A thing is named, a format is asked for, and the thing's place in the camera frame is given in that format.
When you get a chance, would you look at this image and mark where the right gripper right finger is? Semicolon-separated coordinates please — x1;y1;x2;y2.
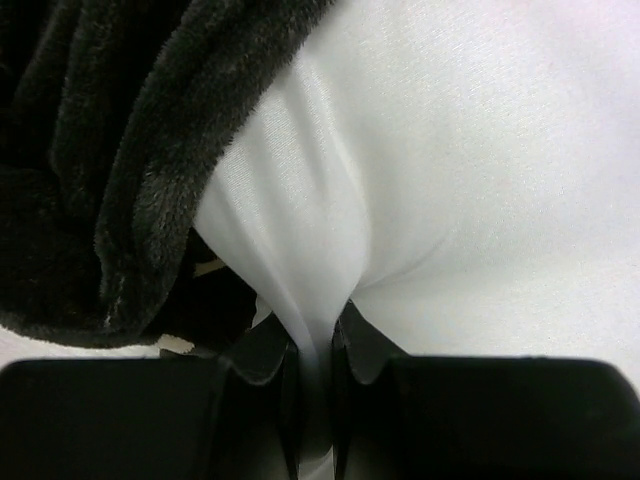
332;304;639;479

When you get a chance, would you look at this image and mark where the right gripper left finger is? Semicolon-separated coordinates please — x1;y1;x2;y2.
1;318;300;479

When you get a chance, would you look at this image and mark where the white pillow insert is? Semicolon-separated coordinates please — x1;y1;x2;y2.
1;1;639;479

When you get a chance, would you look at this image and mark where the black pillowcase with beige flowers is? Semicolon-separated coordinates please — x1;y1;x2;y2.
1;1;330;348

